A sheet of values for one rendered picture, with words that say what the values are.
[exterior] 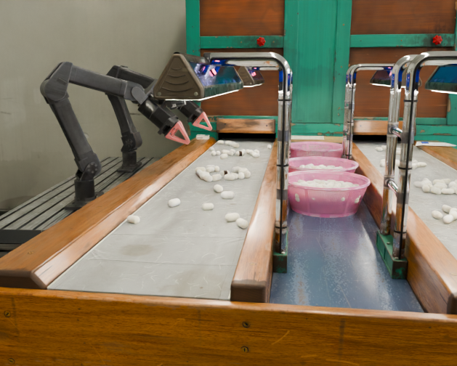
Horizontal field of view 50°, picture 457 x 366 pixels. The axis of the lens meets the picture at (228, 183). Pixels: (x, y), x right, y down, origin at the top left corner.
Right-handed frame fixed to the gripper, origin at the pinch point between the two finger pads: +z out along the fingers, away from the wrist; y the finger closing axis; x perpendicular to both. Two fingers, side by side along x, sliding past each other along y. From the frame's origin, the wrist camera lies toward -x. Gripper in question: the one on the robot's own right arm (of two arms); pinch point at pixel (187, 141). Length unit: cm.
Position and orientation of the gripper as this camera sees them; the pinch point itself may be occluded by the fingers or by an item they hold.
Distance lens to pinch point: 166.1
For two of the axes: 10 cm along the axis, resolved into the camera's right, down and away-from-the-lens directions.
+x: -6.4, 7.3, 2.5
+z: 7.6, 6.5, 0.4
